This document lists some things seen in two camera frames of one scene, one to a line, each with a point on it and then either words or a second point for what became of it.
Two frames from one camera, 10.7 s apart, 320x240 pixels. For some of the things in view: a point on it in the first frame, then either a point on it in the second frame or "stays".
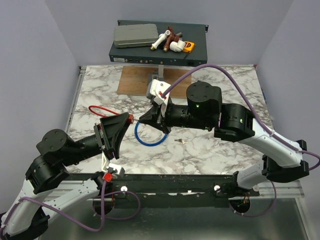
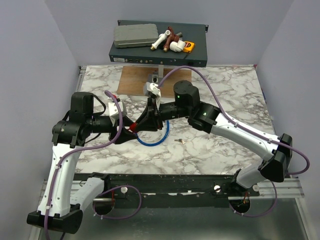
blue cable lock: (145, 144) stays
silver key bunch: (181, 141) stays
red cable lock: (99, 125) to (133, 126)
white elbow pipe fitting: (177, 46) stays
